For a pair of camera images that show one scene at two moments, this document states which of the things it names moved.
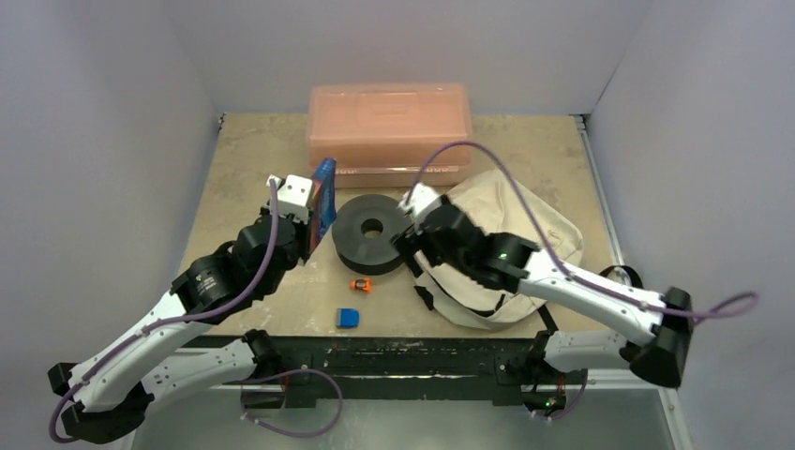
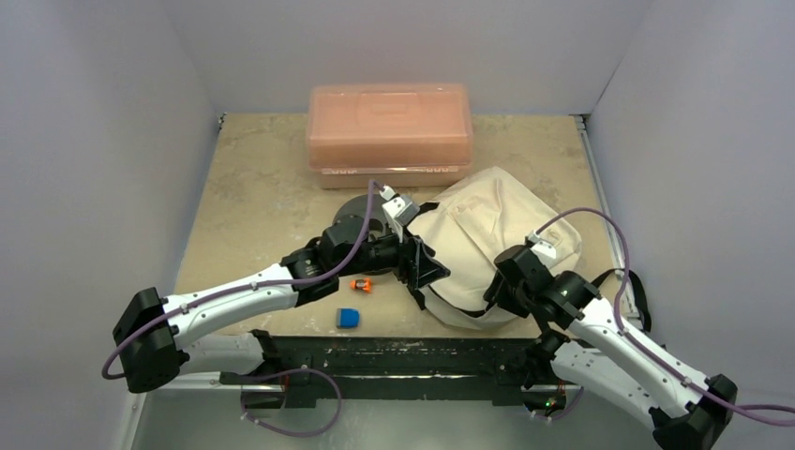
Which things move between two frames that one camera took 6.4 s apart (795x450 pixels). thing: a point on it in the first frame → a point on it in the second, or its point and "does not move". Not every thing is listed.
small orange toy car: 364,284 does not move
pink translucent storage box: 377,134 does not move
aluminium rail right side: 622,379 does not move
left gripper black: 303,231 → 407,266
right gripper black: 421,233 → 497,294
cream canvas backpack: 502,203 does not move
